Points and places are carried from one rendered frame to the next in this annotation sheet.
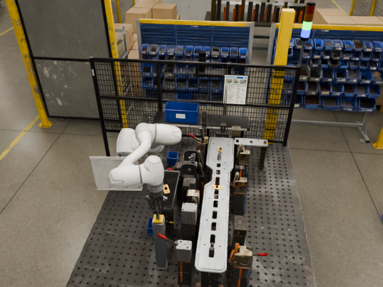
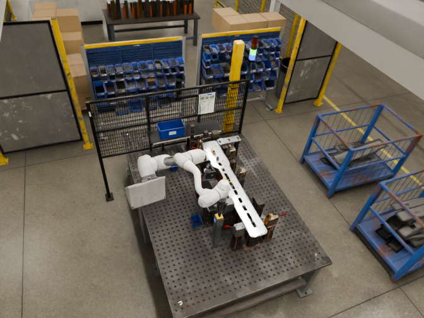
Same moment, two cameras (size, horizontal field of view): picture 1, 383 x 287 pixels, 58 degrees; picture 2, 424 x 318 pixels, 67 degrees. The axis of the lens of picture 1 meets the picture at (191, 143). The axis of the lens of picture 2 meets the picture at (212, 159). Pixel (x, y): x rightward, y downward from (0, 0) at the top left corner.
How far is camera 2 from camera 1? 1.45 m
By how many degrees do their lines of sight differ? 26
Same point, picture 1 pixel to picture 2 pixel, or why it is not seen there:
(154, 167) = (227, 187)
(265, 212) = (254, 185)
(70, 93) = (26, 126)
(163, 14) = (69, 21)
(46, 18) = not seen: outside the picture
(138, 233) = (186, 229)
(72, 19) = (21, 58)
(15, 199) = (28, 240)
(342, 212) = (277, 166)
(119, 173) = (208, 198)
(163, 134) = (197, 158)
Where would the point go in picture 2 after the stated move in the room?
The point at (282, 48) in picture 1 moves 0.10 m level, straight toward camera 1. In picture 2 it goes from (236, 69) to (239, 73)
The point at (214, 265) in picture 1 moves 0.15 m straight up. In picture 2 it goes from (259, 231) to (262, 221)
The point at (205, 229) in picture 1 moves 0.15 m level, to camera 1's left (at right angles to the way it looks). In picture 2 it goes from (241, 211) to (228, 217)
